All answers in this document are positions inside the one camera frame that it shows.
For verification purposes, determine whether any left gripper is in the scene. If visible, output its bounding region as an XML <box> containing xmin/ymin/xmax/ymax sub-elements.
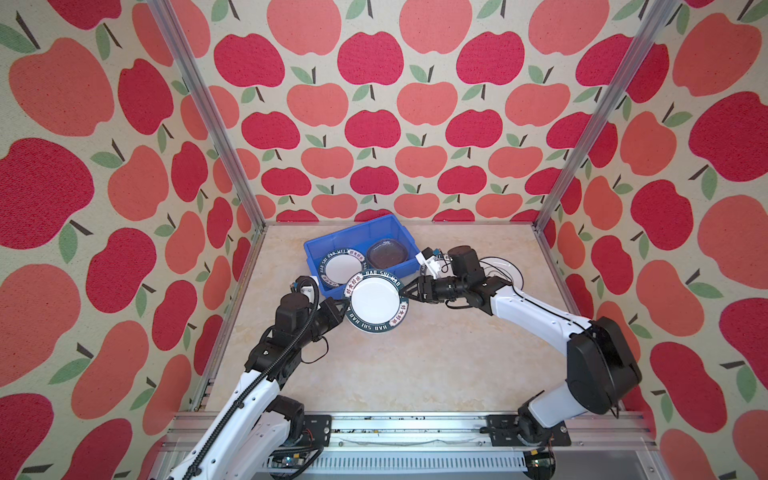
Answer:
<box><xmin>294</xmin><ymin>297</ymin><xmax>350</xmax><ymax>350</ymax></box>

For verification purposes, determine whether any white plate green rim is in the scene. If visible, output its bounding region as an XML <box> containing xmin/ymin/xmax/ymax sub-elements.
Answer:
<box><xmin>318</xmin><ymin>248</ymin><xmax>367</xmax><ymax>288</ymax></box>
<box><xmin>343</xmin><ymin>269</ymin><xmax>409</xmax><ymax>334</ymax></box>

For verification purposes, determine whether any clear glass plate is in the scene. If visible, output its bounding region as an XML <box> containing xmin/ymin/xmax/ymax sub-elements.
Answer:
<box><xmin>366</xmin><ymin>239</ymin><xmax>408</xmax><ymax>270</ymax></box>

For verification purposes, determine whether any white plate black rim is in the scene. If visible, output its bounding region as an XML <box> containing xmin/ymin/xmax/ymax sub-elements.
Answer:
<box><xmin>479</xmin><ymin>256</ymin><xmax>525</xmax><ymax>289</ymax></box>

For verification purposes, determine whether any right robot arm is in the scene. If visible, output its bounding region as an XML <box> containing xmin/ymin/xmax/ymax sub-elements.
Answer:
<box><xmin>399</xmin><ymin>245</ymin><xmax>642</xmax><ymax>446</ymax></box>

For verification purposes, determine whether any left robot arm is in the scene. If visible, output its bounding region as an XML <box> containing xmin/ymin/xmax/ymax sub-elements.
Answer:
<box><xmin>166</xmin><ymin>291</ymin><xmax>349</xmax><ymax>479</ymax></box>

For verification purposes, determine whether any blue plastic bin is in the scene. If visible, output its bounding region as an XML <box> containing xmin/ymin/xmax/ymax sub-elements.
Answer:
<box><xmin>304</xmin><ymin>215</ymin><xmax>420</xmax><ymax>299</ymax></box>

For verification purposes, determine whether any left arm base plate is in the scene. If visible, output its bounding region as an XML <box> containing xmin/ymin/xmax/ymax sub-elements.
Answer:
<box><xmin>280</xmin><ymin>414</ymin><xmax>333</xmax><ymax>448</ymax></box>

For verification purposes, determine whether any aluminium front rail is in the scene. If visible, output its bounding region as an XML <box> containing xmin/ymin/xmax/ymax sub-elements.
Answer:
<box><xmin>149</xmin><ymin>410</ymin><xmax>670</xmax><ymax>480</ymax></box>

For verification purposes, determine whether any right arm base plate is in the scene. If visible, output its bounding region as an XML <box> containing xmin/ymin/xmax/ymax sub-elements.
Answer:
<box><xmin>480</xmin><ymin>414</ymin><xmax>572</xmax><ymax>448</ymax></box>

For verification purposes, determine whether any left aluminium post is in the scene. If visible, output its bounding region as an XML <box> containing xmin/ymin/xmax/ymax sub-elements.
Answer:
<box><xmin>148</xmin><ymin>1</ymin><xmax>266</xmax><ymax>234</ymax></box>

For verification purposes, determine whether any aluminium post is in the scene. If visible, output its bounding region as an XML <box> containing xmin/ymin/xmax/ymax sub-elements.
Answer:
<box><xmin>148</xmin><ymin>1</ymin><xmax>266</xmax><ymax>234</ymax></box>
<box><xmin>533</xmin><ymin>0</ymin><xmax>682</xmax><ymax>235</ymax></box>

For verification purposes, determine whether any right aluminium post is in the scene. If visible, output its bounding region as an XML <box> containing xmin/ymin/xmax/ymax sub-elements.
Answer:
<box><xmin>533</xmin><ymin>0</ymin><xmax>682</xmax><ymax>235</ymax></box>

